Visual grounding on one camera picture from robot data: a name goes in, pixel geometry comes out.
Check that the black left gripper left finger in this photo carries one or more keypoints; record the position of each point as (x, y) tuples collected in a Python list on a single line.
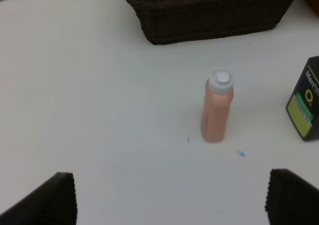
[(52, 203)]

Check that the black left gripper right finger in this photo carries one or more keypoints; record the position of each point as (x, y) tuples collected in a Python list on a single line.
[(291, 200)]

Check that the black pump bottle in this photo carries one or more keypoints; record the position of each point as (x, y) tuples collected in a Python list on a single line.
[(303, 105)]

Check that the pink bottle white cap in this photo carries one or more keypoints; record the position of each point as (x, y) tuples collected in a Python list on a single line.
[(219, 92)]

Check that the dark brown wicker basket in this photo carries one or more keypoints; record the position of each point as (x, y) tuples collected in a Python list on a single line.
[(172, 21)]

